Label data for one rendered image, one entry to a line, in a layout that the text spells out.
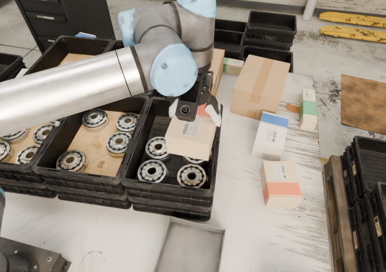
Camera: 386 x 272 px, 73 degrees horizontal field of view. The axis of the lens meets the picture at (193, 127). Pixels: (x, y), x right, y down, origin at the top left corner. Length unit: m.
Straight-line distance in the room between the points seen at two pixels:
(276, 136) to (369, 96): 1.89
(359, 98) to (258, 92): 1.77
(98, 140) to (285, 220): 0.78
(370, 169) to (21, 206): 1.86
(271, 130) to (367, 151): 0.99
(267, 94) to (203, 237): 0.67
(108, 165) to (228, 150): 0.52
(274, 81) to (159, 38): 0.95
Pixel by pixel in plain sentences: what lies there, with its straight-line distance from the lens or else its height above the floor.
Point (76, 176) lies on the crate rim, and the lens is 0.92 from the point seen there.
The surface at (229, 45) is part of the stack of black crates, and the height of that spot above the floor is 0.49.
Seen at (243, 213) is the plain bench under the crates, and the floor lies 0.70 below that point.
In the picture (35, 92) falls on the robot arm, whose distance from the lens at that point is 0.42.
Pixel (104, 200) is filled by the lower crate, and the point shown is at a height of 0.74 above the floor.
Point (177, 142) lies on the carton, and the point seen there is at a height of 1.10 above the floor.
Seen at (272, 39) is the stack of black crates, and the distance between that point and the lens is 2.37.
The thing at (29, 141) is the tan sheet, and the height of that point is 0.83.
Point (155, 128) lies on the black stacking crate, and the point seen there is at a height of 0.83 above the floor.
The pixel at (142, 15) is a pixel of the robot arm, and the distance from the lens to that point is 0.52.
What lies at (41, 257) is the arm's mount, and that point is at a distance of 0.99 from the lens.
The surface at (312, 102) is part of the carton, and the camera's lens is 1.42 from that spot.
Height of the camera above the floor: 1.65
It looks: 49 degrees down
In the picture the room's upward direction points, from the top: straight up
